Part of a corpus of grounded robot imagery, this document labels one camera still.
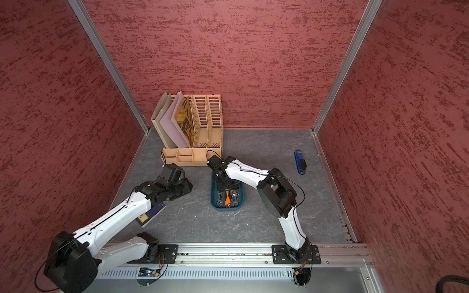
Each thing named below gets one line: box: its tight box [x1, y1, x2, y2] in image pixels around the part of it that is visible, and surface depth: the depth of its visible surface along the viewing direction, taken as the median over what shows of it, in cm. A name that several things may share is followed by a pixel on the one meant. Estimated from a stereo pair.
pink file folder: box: [159, 90, 192, 149], surface depth 93 cm
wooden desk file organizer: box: [160, 94, 224, 167], surface depth 106 cm
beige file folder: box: [150, 91, 178, 149], surface depth 91 cm
